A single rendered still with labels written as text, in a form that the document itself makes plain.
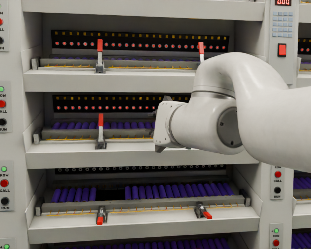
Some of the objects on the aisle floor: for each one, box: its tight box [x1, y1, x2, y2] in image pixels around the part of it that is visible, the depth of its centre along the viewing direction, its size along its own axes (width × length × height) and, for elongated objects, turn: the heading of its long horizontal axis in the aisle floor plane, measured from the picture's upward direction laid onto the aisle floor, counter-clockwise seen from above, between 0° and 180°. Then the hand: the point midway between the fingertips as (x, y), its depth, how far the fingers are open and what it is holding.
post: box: [231, 0, 299, 249], centre depth 89 cm, size 20×9×174 cm
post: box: [0, 0, 48, 249], centre depth 80 cm, size 20×9×174 cm
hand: (154, 123), depth 72 cm, fingers open, 3 cm apart
